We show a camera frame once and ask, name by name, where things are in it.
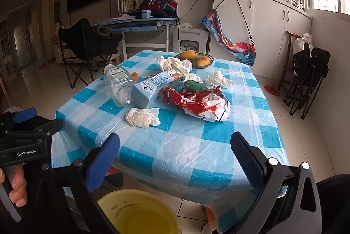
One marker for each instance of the wooden chair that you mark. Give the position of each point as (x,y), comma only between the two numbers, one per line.
(289,59)

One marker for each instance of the blue study desk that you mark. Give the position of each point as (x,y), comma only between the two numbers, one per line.
(142,23)

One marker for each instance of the black folding camp chair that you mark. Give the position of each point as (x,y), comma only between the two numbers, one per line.
(87,42)

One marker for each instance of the white cabinet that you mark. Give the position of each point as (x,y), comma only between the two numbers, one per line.
(265,29)

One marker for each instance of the yellow plastic bucket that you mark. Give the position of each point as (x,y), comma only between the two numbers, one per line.
(142,215)

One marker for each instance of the white tissue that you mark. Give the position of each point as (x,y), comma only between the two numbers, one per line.
(218,79)
(142,117)

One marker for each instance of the dark blue red backpack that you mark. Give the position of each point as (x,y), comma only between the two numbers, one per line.
(160,4)

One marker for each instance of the row of books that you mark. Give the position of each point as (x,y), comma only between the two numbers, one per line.
(125,1)

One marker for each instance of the red slippers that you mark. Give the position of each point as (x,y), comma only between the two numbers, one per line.
(272,89)

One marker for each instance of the red snack bag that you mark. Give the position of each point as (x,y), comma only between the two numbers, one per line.
(199,104)

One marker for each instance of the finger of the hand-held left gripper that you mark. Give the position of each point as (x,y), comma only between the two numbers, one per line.
(25,115)
(50,126)

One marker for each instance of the colourful printed kite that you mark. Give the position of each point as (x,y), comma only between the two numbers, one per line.
(232,44)

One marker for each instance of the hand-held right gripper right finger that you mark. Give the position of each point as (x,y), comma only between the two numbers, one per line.
(247,159)

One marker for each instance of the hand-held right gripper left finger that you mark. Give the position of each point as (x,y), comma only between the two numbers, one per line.
(99,165)

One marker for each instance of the person's left hand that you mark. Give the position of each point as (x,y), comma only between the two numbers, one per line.
(19,190)

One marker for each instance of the white plastic sack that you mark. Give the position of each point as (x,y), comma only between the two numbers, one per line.
(299,44)

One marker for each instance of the blue pencil sharpener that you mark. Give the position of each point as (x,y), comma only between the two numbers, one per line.
(146,14)

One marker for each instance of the white plastic bag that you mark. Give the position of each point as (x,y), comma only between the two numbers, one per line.
(175,62)

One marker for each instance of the white plastic stool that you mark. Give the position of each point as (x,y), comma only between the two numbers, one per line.
(191,37)

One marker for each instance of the light blue carton box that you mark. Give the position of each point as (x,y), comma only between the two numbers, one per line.
(149,90)

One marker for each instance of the orange peel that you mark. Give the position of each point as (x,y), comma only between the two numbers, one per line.
(151,76)
(134,75)

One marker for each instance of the green knitted toy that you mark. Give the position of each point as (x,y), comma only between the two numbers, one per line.
(195,86)

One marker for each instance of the clear plastic jar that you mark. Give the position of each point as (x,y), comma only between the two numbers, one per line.
(120,85)

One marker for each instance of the round yellow mango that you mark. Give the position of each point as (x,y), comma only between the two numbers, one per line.
(203,61)

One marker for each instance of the long yellow mango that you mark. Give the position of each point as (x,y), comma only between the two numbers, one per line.
(188,54)

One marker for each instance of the black folded chair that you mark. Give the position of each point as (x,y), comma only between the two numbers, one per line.
(311,64)

